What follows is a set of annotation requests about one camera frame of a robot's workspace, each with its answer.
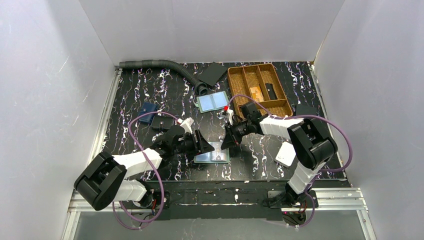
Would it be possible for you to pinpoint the white VIP credit card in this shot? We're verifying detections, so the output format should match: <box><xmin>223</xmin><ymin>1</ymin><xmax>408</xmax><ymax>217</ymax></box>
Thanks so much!
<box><xmin>210</xmin><ymin>144</ymin><xmax>228</xmax><ymax>163</ymax></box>

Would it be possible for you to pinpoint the mint green card holder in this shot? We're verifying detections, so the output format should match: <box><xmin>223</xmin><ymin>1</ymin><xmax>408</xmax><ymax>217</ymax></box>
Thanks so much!
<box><xmin>194</xmin><ymin>141</ymin><xmax>230</xmax><ymax>164</ymax></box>

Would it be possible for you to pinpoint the black VIP credit card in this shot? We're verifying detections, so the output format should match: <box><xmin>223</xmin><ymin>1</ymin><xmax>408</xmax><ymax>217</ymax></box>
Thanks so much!
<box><xmin>264</xmin><ymin>83</ymin><xmax>278</xmax><ymax>100</ymax></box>

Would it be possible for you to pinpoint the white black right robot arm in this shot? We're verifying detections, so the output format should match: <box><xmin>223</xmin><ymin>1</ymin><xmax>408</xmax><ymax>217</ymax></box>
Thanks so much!
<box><xmin>220</xmin><ymin>102</ymin><xmax>338</xmax><ymax>203</ymax></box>

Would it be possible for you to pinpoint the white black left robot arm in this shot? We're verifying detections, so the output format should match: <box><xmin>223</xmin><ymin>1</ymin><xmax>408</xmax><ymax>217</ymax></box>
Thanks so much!
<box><xmin>73</xmin><ymin>125</ymin><xmax>215</xmax><ymax>211</ymax></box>

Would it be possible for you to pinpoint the orange card in tray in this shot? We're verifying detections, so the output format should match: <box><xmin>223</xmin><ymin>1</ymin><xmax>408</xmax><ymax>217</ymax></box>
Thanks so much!
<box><xmin>249</xmin><ymin>86</ymin><xmax>264</xmax><ymax>102</ymax></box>

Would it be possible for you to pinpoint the open mint card holder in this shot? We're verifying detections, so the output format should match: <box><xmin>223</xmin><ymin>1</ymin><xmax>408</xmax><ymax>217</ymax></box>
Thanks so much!
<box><xmin>194</xmin><ymin>91</ymin><xmax>229</xmax><ymax>113</ymax></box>

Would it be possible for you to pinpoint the black snap wallet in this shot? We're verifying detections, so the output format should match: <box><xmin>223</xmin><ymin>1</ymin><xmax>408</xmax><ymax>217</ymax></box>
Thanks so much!
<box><xmin>150</xmin><ymin>115</ymin><xmax>175</xmax><ymax>132</ymax></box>

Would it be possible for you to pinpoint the wicker divided tray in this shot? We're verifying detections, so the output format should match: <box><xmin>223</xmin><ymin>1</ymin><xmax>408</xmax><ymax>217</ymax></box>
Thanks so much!
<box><xmin>227</xmin><ymin>63</ymin><xmax>293</xmax><ymax>117</ymax></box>

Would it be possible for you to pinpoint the white rectangular box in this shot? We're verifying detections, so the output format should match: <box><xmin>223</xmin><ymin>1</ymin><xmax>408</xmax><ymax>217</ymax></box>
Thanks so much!
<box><xmin>274</xmin><ymin>141</ymin><xmax>296</xmax><ymax>168</ymax></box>

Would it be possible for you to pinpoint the navy blue wallet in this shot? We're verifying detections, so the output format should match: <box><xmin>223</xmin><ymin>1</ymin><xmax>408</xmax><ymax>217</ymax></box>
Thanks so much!
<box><xmin>138</xmin><ymin>102</ymin><xmax>158</xmax><ymax>125</ymax></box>

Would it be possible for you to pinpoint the black flat pad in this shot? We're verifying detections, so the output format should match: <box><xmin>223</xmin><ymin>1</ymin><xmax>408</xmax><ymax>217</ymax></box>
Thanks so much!
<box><xmin>198</xmin><ymin>62</ymin><xmax>228</xmax><ymax>87</ymax></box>

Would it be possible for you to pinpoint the black flat wallet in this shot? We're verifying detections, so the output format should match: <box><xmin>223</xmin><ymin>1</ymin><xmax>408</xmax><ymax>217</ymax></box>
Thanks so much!
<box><xmin>294</xmin><ymin>104</ymin><xmax>319</xmax><ymax>116</ymax></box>

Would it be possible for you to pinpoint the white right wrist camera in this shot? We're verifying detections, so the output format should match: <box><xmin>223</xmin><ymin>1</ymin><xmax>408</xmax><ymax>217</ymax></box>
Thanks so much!
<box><xmin>220</xmin><ymin>105</ymin><xmax>234</xmax><ymax>126</ymax></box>

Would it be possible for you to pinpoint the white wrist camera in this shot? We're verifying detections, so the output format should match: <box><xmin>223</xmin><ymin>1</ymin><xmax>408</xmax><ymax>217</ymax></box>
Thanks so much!
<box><xmin>177</xmin><ymin>117</ymin><xmax>194</xmax><ymax>134</ymax></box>
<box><xmin>220</xmin><ymin>105</ymin><xmax>234</xmax><ymax>126</ymax></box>

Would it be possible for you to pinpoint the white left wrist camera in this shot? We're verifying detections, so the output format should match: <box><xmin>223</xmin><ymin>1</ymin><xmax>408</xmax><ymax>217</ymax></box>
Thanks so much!
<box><xmin>177</xmin><ymin>117</ymin><xmax>194</xmax><ymax>134</ymax></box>

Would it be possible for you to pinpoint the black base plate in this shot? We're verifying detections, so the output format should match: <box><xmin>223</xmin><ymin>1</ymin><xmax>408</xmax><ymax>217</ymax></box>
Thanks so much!
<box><xmin>119</xmin><ymin>179</ymin><xmax>319</xmax><ymax>222</ymax></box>

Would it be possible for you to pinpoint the grey corrugated hose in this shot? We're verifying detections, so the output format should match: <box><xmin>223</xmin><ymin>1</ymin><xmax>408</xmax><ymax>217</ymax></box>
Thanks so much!
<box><xmin>119</xmin><ymin>59</ymin><xmax>210</xmax><ymax>97</ymax></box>

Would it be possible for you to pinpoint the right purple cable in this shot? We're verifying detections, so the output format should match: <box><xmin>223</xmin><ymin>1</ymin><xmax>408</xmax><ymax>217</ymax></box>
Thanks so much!
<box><xmin>225</xmin><ymin>94</ymin><xmax>354</xmax><ymax>229</ymax></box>

